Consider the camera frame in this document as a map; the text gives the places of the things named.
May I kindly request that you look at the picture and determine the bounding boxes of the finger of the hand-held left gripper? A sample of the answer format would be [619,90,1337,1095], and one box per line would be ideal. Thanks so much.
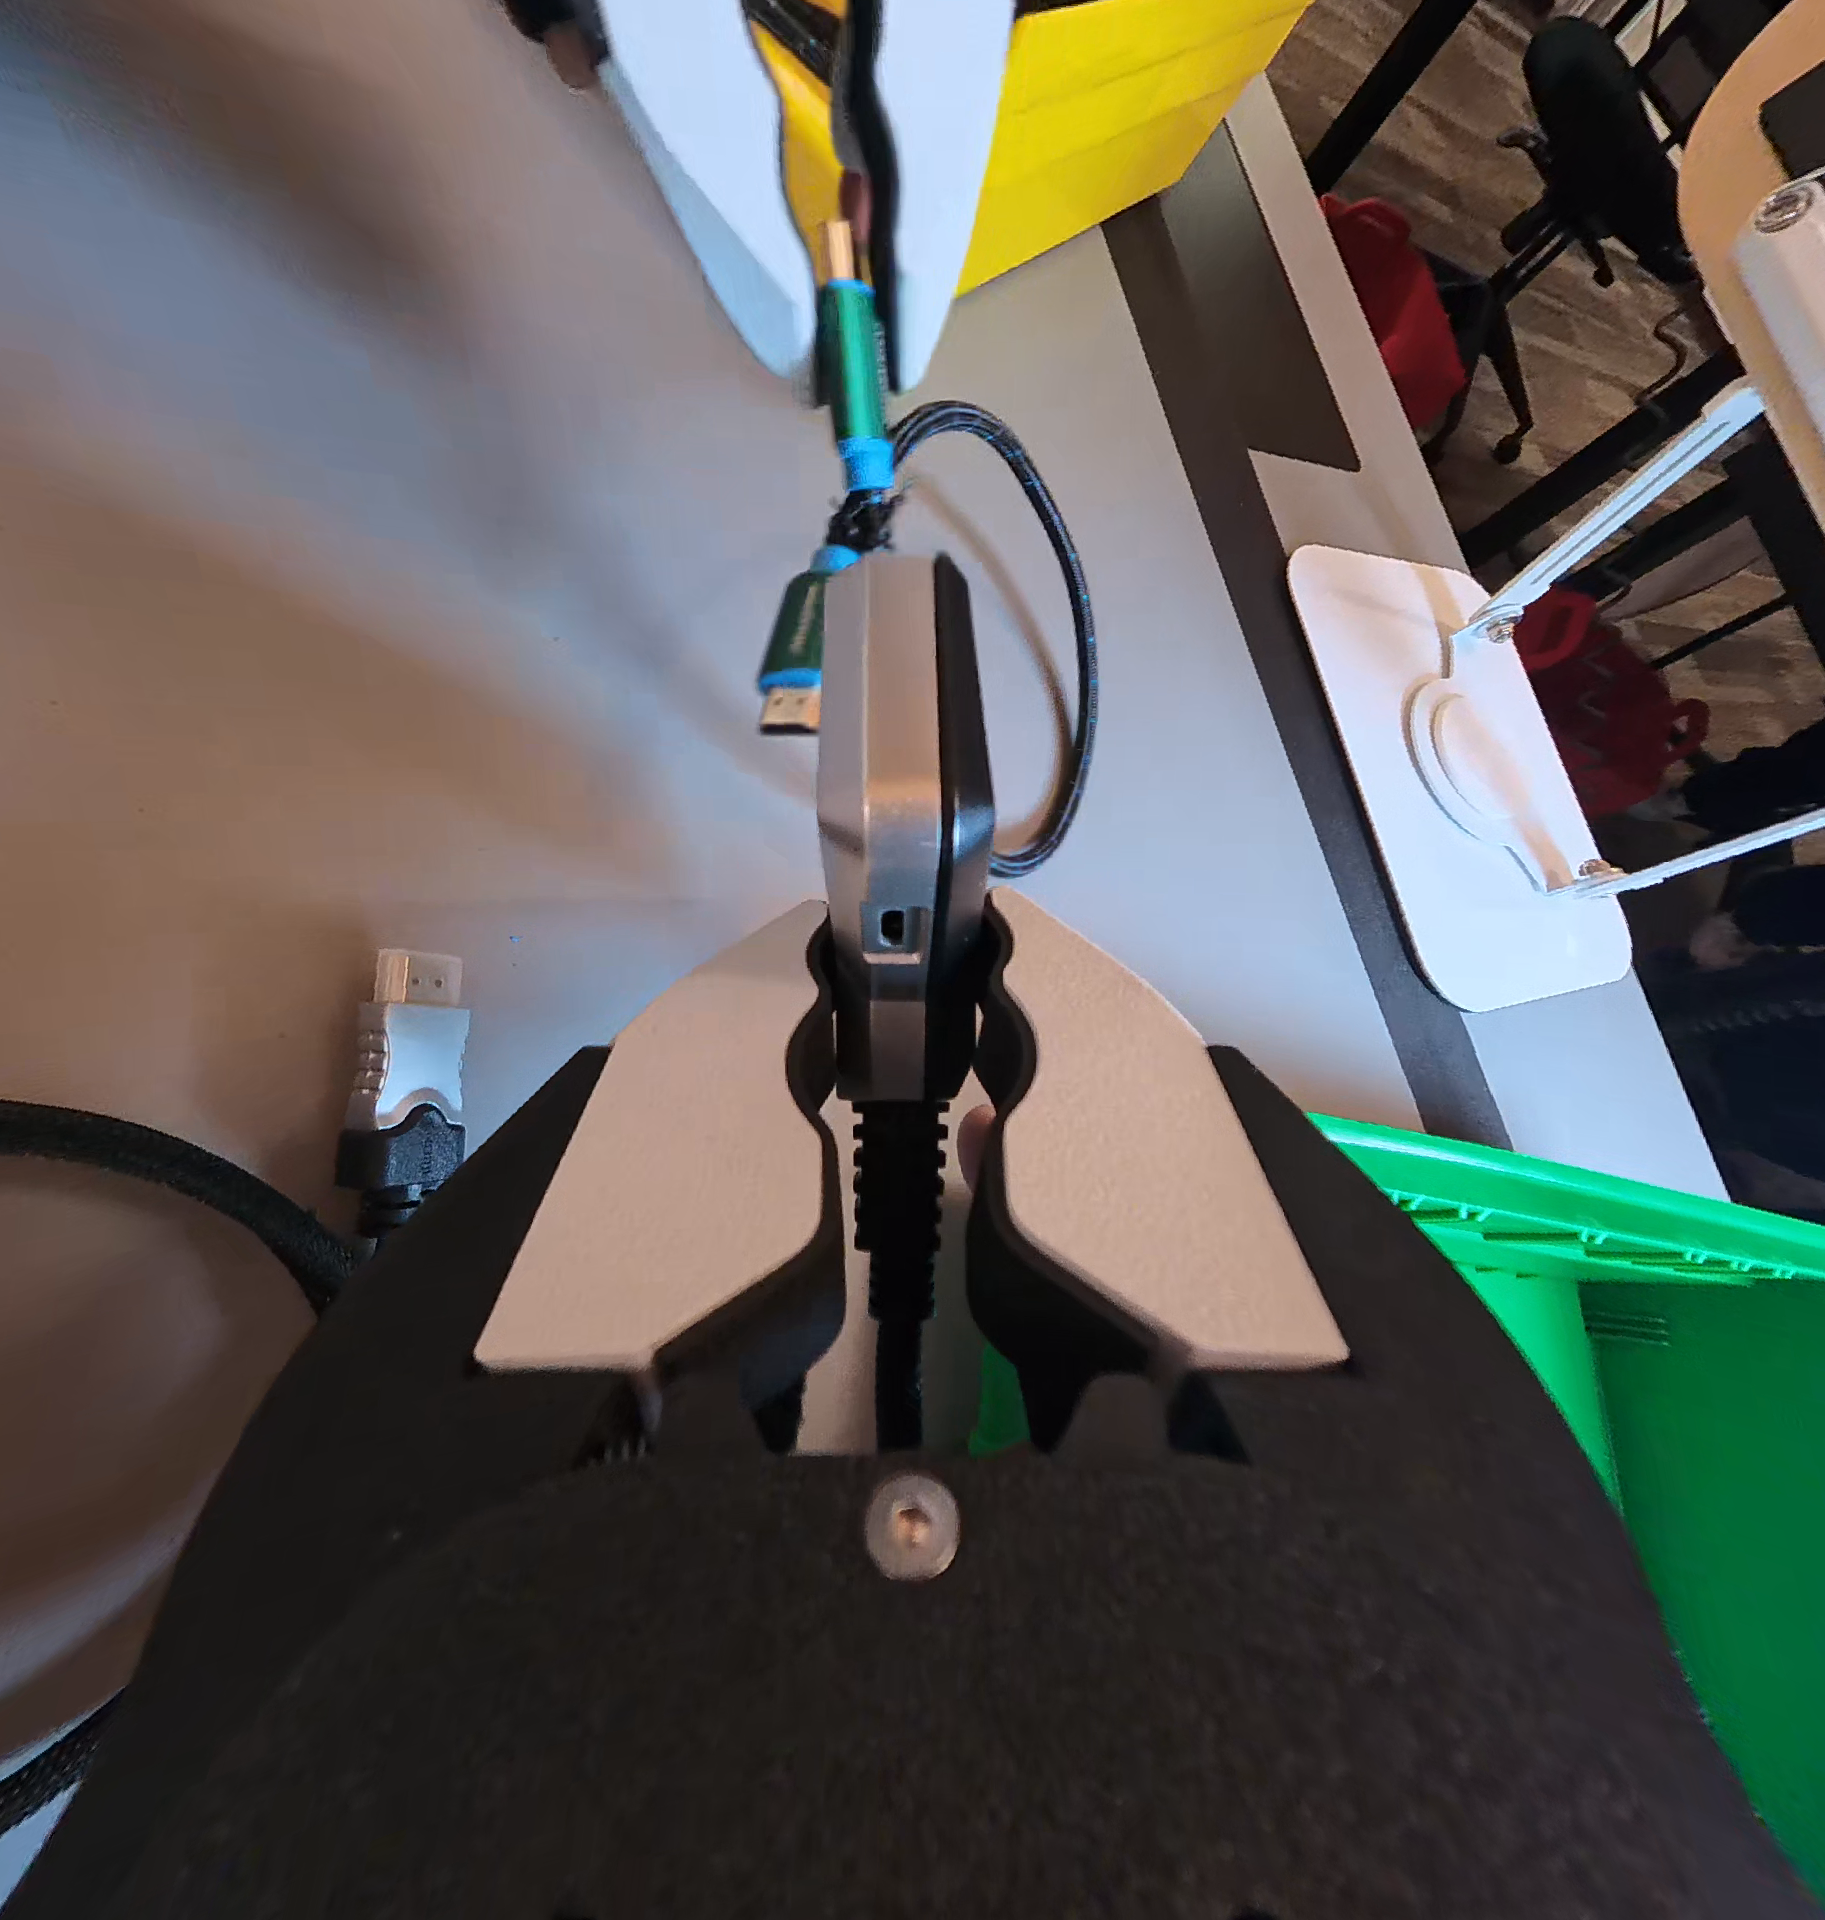
[595,0,860,383]
[846,0,1026,399]

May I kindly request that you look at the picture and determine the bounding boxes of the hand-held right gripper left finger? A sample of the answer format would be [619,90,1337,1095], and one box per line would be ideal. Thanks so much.
[476,906,851,1391]

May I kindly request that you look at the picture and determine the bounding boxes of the black braided cable silver plug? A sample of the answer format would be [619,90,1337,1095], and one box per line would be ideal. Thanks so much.
[0,943,967,1868]

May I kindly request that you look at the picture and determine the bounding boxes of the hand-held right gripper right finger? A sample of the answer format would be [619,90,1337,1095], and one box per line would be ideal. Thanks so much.
[967,892,1356,1391]

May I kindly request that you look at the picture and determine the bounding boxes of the black HDMI switch box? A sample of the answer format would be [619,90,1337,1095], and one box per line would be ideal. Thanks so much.
[815,553,1001,1104]

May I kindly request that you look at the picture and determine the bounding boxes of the green plastic bin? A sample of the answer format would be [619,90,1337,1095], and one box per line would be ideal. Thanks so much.
[967,1109,1825,1920]

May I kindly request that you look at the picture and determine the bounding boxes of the black HDMI cable green plug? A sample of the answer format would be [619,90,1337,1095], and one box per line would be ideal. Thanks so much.
[752,180,1103,893]

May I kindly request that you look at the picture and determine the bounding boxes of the yellow plastic bin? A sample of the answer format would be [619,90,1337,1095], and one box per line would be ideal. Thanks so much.
[732,0,1322,299]

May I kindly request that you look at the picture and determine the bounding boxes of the black office chair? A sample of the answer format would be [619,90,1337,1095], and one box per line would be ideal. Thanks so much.
[1479,12,1732,470]

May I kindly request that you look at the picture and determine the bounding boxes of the red chair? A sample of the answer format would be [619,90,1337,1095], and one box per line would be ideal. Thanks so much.
[1315,193,1472,458]
[1513,582,1717,834]

